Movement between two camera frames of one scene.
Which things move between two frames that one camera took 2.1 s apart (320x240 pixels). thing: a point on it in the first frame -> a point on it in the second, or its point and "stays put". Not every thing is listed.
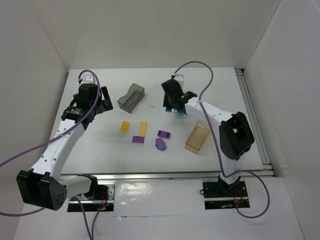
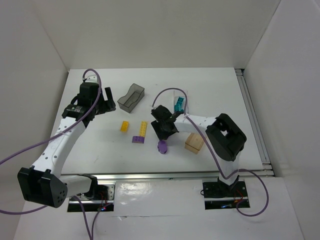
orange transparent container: (197, 137) stays put
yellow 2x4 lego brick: (124, 126) stays put
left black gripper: (105, 100) stays put
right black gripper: (169, 102) -> (163, 128)
